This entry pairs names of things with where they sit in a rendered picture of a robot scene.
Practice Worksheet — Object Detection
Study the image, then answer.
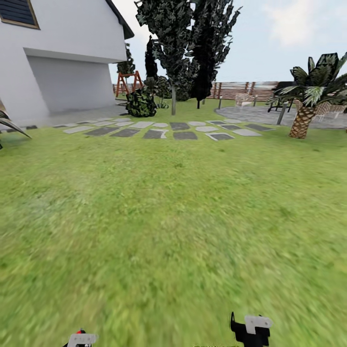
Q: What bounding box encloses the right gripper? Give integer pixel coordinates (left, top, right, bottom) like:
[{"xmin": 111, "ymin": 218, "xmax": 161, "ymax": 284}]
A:
[{"xmin": 230, "ymin": 312, "xmax": 270, "ymax": 347}]

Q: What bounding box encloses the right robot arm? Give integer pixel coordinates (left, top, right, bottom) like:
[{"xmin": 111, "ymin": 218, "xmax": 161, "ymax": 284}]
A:
[{"xmin": 230, "ymin": 312, "xmax": 272, "ymax": 347}]

